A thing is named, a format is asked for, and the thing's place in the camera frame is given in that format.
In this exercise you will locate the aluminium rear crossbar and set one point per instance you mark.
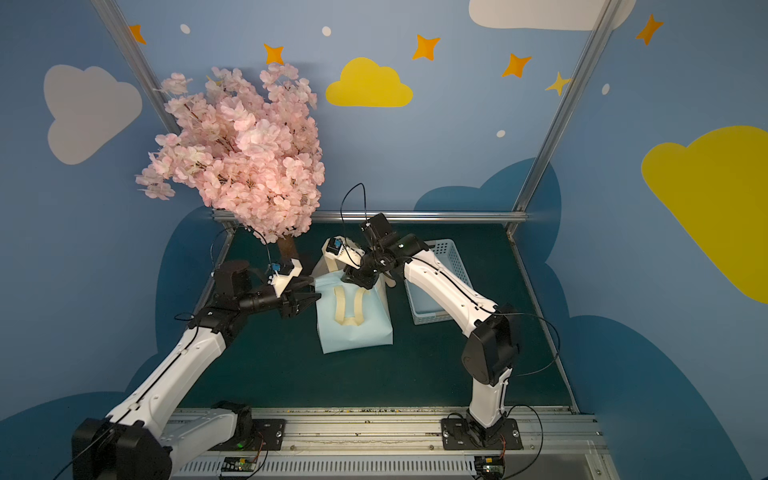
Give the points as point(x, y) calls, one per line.
point(327, 216)

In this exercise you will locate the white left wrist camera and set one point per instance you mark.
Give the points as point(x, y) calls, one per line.
point(281, 273)

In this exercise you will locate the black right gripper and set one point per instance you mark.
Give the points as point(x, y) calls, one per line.
point(365, 274)

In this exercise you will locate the light blue insulated delivery bag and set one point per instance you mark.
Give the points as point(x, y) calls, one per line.
point(349, 317)

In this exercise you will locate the green circuit board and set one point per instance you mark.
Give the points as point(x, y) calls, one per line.
point(244, 465)
point(489, 467)

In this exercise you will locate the left green circuit board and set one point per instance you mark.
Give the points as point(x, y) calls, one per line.
point(244, 465)

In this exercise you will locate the aluminium frame post left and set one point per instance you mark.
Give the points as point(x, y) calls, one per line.
point(117, 26)

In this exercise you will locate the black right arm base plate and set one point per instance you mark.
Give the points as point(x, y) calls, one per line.
point(459, 433)

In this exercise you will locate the pink cherry blossom tree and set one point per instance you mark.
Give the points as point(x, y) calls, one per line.
point(253, 152)

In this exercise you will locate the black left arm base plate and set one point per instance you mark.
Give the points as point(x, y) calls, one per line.
point(254, 434)

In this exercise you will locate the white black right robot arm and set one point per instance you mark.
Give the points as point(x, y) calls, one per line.
point(493, 333)

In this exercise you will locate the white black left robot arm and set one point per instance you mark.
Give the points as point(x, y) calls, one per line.
point(130, 441)

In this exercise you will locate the light blue perforated basket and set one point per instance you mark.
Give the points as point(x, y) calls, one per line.
point(430, 285)

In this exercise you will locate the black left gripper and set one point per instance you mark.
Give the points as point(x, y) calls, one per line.
point(294, 298)

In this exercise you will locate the aluminium frame post right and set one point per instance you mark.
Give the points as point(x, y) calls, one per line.
point(584, 68)

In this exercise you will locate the right green circuit board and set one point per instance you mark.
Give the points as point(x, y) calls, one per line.
point(489, 467)

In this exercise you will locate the aluminium frame post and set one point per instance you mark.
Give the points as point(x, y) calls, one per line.
point(117, 26)
point(584, 68)

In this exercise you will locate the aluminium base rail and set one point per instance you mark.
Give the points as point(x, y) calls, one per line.
point(406, 443)

